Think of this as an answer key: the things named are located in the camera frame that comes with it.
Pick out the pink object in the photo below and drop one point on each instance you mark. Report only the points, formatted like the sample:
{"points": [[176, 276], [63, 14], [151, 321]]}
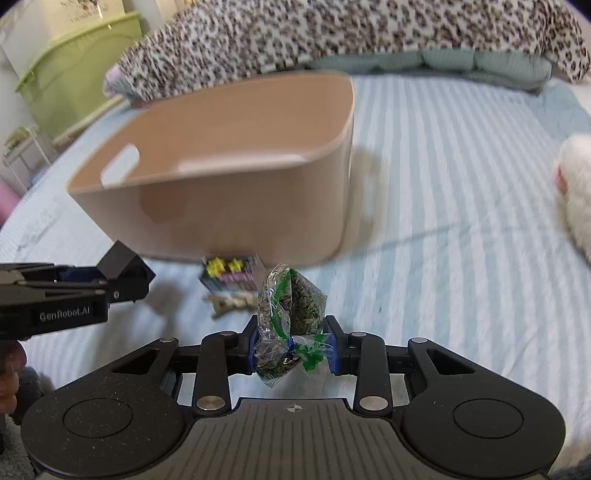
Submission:
{"points": [[7, 198]]}

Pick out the small white rack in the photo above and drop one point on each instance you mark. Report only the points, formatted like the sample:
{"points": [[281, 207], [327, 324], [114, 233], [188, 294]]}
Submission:
{"points": [[25, 152]]}

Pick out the person's left hand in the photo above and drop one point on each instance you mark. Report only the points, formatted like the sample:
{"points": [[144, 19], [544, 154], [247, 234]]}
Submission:
{"points": [[9, 378]]}

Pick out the small colorful printed box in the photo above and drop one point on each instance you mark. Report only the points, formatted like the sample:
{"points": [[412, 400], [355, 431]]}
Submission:
{"points": [[231, 272]]}

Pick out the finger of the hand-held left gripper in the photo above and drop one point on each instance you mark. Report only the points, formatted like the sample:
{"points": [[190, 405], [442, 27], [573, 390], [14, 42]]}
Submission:
{"points": [[127, 272]]}

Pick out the green plastic storage bin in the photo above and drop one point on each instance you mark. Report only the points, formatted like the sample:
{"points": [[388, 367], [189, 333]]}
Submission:
{"points": [[78, 69]]}

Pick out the leopard print blanket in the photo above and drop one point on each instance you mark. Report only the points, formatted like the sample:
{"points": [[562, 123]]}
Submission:
{"points": [[323, 32]]}

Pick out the clear bag of dried herbs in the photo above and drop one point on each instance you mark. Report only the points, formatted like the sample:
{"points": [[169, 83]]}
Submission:
{"points": [[281, 314]]}

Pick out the beige plastic basket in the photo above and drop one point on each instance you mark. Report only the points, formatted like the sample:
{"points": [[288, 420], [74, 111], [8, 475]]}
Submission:
{"points": [[231, 207]]}

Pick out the person's left forearm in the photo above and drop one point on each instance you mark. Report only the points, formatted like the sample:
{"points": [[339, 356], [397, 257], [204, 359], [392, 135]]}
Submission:
{"points": [[32, 392]]}

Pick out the teal quilted cushion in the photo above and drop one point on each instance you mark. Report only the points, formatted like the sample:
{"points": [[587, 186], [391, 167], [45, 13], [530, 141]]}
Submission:
{"points": [[461, 64]]}

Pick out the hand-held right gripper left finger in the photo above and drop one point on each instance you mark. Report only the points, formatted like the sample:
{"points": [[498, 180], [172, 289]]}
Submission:
{"points": [[250, 351]]}

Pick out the blue striped bed sheet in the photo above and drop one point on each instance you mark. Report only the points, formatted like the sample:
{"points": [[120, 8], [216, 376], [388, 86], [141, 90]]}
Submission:
{"points": [[438, 230]]}

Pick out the white plush toy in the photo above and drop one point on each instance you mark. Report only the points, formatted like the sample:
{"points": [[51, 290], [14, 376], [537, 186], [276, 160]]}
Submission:
{"points": [[577, 198]]}

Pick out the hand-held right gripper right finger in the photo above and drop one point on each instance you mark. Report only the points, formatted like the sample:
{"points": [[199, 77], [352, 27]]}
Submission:
{"points": [[333, 356]]}

